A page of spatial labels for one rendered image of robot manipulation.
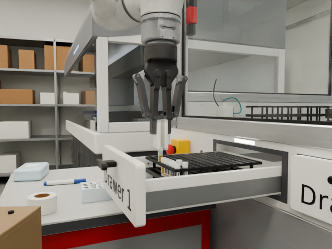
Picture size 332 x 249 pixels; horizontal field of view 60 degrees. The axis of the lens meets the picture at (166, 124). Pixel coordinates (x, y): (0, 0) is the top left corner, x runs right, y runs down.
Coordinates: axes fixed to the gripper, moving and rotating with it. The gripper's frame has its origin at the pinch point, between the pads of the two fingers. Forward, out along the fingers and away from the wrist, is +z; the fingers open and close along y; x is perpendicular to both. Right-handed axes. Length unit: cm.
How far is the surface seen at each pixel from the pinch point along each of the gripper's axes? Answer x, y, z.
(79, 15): 415, 30, -153
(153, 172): 1.8, -0.9, 9.2
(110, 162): -2.3, -12.0, 5.3
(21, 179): 53, -32, 19
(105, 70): 79, 4, -25
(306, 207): -21.9, 21.4, 12.8
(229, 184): -13.8, 9.4, 9.2
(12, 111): 425, -67, -2
